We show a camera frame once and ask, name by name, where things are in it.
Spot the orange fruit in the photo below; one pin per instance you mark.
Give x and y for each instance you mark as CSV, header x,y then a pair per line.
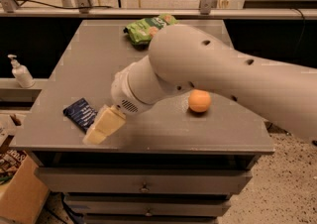
x,y
199,101

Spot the cardboard box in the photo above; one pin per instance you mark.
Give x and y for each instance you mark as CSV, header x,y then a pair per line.
x,y
22,194

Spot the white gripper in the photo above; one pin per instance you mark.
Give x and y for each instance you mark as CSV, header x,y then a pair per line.
x,y
121,95

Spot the green rice chip bag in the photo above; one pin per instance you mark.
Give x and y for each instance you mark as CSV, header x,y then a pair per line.
x,y
142,31

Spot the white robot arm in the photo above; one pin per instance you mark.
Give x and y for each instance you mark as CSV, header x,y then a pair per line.
x,y
181,58

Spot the grey drawer cabinet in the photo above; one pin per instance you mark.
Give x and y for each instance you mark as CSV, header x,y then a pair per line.
x,y
192,164

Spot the white pump dispenser bottle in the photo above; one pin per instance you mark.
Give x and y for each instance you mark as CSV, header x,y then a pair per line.
x,y
21,73

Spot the top drawer knob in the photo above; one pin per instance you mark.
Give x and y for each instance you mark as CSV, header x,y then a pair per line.
x,y
144,189

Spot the blue rxbar blueberry wrapper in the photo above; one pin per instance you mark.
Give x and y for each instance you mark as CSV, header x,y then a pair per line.
x,y
81,114

